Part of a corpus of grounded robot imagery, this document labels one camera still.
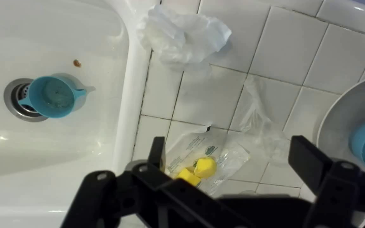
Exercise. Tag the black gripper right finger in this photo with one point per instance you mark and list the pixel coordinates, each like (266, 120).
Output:
(347, 194)

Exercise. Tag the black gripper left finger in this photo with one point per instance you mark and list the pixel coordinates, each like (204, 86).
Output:
(119, 198)

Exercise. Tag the metal sink drain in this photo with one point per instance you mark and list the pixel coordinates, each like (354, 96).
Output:
(13, 103)

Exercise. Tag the white sink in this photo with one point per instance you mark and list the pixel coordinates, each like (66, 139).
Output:
(63, 33)

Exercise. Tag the yellow sponge piece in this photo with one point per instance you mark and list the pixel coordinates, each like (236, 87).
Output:
(204, 166)
(189, 176)

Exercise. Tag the white round plate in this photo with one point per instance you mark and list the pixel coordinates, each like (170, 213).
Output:
(347, 109)

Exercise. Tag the clear plastic sponge bag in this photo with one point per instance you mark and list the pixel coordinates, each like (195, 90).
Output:
(259, 127)

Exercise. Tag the crumpled white plastic bag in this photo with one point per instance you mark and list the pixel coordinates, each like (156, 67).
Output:
(183, 36)

